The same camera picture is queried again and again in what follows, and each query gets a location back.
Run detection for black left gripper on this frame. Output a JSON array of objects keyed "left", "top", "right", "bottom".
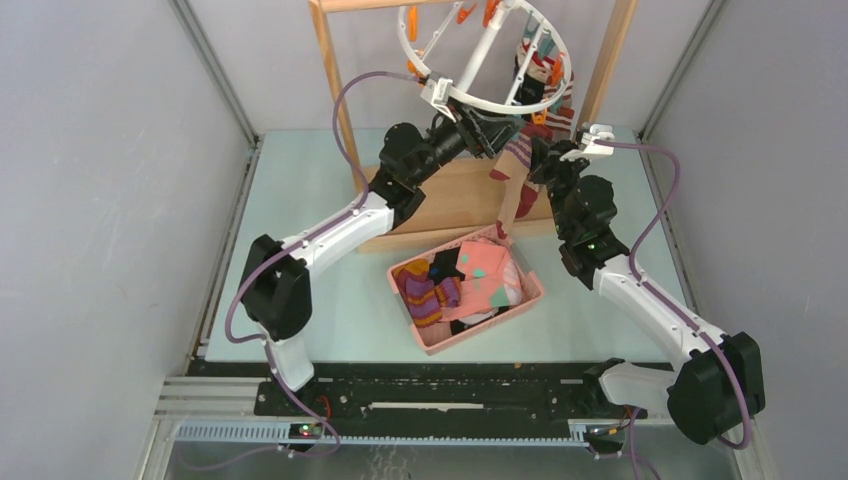
[{"left": 410, "top": 96, "right": 525, "bottom": 188}]

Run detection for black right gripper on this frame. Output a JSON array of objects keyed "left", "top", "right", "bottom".
[{"left": 528, "top": 136, "right": 595, "bottom": 238}]

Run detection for beige red striped sock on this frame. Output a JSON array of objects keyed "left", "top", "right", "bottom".
[{"left": 515, "top": 180, "right": 540, "bottom": 219}]

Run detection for orange cuffed grey sock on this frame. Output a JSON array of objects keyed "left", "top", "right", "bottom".
[{"left": 544, "top": 74, "right": 575, "bottom": 140}]

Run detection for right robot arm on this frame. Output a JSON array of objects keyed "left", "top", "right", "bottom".
[{"left": 529, "top": 140, "right": 766, "bottom": 450}]

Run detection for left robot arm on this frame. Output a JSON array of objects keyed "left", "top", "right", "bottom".
[{"left": 234, "top": 108, "right": 523, "bottom": 417}]

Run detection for wooden hanger stand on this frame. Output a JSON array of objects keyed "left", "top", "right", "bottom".
[{"left": 309, "top": 1, "right": 639, "bottom": 251}]

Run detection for white round clip hanger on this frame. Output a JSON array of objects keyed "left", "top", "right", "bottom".
[{"left": 396, "top": 1, "right": 573, "bottom": 120}]

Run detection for pink mint sock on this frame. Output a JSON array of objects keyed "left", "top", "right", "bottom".
[{"left": 441, "top": 240, "right": 525, "bottom": 325}]

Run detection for orange clothespin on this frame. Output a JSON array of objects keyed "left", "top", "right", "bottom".
[{"left": 406, "top": 6, "right": 419, "bottom": 43}]

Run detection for purple striped sock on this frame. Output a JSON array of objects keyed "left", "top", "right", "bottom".
[{"left": 390, "top": 259, "right": 465, "bottom": 328}]

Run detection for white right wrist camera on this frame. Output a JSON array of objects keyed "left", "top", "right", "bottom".
[{"left": 559, "top": 123, "right": 615, "bottom": 163}]

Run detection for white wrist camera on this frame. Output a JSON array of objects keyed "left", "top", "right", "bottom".
[
  {"left": 420, "top": 76, "right": 456, "bottom": 122},
  {"left": 559, "top": 123, "right": 615, "bottom": 163}
]

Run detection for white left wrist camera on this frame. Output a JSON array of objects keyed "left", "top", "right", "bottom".
[{"left": 420, "top": 76, "right": 456, "bottom": 122}]

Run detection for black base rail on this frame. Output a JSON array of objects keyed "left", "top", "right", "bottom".
[{"left": 254, "top": 362, "right": 631, "bottom": 440}]

